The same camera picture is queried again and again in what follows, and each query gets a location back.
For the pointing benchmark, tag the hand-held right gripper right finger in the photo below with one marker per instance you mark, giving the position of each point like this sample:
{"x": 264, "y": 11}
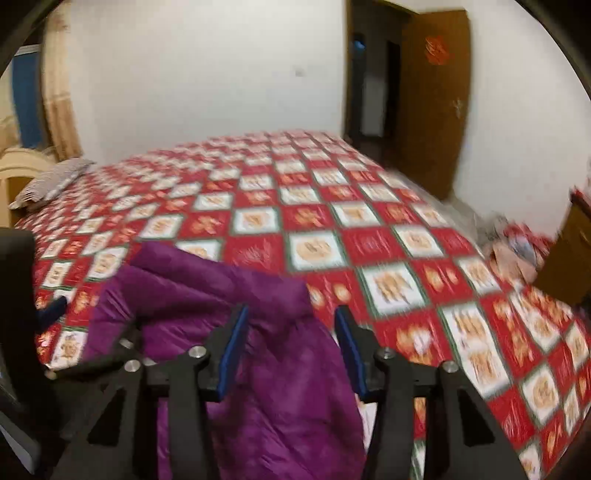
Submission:
{"x": 351, "y": 355}

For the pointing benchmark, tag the brown wooden cabinet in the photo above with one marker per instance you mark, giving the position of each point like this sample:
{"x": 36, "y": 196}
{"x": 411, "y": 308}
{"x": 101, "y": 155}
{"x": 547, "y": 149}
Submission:
{"x": 565, "y": 258}

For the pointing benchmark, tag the blue window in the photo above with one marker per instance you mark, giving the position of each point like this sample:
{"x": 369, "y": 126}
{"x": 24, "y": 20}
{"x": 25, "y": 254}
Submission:
{"x": 28, "y": 97}

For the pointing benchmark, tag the grey patterned pillow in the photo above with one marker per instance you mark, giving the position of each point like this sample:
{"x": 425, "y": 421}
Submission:
{"x": 51, "y": 182}

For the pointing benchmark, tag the red checked bedspread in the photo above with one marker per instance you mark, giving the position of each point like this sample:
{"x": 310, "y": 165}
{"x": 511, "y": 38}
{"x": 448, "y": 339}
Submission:
{"x": 323, "y": 217}

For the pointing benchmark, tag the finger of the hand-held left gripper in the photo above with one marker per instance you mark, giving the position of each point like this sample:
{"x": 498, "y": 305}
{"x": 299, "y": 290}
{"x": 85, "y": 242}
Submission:
{"x": 92, "y": 362}
{"x": 53, "y": 310}

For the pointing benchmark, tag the gold patterned curtain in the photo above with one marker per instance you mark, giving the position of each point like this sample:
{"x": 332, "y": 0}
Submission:
{"x": 60, "y": 92}

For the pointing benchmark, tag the red door decoration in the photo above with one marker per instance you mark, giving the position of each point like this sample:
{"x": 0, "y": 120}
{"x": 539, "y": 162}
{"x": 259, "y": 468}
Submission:
{"x": 436, "y": 50}

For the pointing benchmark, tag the purple puffer jacket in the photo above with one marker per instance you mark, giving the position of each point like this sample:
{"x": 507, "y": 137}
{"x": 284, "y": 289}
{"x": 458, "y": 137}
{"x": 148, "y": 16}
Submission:
{"x": 286, "y": 392}

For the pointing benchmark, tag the pile of clutter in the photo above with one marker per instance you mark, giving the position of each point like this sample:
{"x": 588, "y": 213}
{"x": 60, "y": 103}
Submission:
{"x": 517, "y": 249}

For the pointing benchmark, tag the cream wooden headboard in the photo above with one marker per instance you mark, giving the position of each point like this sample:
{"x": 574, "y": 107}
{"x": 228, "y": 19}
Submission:
{"x": 21, "y": 170}

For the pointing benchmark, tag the dark wooden door frame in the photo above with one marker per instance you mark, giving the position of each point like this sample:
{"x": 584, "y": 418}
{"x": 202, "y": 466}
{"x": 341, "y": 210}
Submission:
{"x": 369, "y": 69}

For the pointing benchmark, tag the brown wooden door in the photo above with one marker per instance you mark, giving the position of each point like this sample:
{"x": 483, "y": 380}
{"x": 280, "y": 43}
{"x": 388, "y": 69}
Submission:
{"x": 434, "y": 115}

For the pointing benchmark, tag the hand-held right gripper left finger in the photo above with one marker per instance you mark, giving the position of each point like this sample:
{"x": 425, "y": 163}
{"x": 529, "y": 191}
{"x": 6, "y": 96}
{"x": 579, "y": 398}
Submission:
{"x": 234, "y": 350}

